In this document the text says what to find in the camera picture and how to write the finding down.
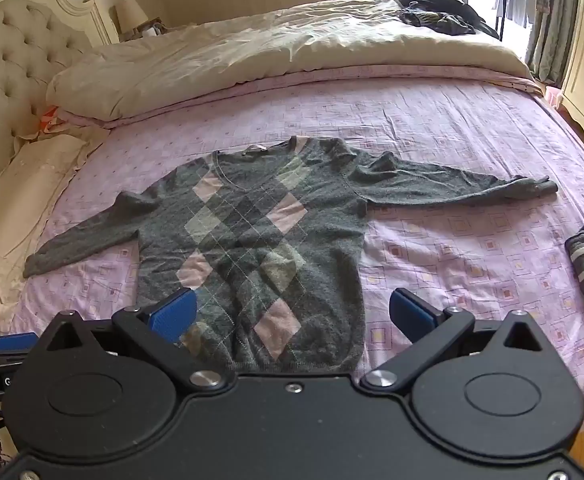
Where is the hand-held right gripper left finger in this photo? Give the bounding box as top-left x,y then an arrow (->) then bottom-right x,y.
37,287 -> 227,395

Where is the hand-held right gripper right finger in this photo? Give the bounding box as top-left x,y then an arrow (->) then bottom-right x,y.
361,287 -> 555,393

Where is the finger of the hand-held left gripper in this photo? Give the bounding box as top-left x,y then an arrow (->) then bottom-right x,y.
0,332 -> 40,367

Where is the grey argyle sweater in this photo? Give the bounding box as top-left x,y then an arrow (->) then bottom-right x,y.
22,136 -> 558,375

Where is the pile of dark clothes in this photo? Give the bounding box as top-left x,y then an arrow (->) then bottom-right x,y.
391,0 -> 501,40

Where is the cream pillow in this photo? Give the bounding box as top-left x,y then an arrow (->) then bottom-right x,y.
0,135 -> 90,306

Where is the pink patterned bed sheet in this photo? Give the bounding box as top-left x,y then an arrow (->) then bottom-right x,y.
0,62 -> 584,421

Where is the orange cloth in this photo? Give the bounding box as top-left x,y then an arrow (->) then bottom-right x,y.
39,105 -> 62,134

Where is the cream duvet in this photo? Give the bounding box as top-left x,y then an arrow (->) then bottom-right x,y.
46,0 -> 542,122

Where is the cream tufted headboard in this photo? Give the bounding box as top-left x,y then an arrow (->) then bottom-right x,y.
0,0 -> 120,221

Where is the beige bedside lamp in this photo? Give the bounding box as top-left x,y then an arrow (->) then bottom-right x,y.
114,0 -> 147,41

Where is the green-grey curtain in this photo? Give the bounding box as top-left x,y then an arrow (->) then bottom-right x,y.
526,0 -> 581,86

